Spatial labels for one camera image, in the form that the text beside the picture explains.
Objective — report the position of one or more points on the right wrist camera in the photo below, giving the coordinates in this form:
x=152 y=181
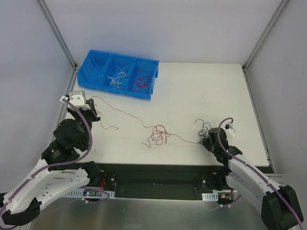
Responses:
x=230 y=131

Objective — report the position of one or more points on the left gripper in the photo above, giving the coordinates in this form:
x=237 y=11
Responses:
x=89 y=112

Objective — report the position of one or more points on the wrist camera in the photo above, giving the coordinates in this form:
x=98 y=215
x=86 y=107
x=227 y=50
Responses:
x=230 y=131
x=76 y=98

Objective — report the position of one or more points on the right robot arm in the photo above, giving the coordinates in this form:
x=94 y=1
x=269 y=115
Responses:
x=277 y=204

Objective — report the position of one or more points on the aluminium front rail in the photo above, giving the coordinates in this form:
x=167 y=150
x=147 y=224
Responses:
x=278 y=178

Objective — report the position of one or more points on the right aluminium frame post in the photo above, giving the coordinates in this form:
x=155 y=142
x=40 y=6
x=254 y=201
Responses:
x=268 y=28

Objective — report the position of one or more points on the white cable duct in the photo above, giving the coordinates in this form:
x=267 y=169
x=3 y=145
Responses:
x=210 y=197
x=86 y=193

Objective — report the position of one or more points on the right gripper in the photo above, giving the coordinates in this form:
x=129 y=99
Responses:
x=207 y=143

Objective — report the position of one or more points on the left aluminium frame post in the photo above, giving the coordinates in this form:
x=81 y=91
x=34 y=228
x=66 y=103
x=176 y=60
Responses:
x=56 y=32

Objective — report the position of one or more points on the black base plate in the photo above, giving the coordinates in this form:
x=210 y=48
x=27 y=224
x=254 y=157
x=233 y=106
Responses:
x=166 y=182

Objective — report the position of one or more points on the right white cable duct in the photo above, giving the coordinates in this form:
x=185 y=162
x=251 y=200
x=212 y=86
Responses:
x=210 y=197

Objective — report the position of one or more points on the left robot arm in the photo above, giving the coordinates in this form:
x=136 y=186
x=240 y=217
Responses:
x=73 y=142

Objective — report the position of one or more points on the aluminium frame post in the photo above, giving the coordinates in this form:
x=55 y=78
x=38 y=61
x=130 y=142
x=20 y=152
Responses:
x=268 y=28
x=56 y=32

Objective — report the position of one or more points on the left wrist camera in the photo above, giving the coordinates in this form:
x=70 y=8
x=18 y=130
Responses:
x=76 y=98

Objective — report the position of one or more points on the blue compartment bin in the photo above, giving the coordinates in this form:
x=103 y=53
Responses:
x=119 y=74

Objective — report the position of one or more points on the left white cable duct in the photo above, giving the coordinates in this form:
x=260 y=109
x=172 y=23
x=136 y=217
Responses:
x=86 y=193

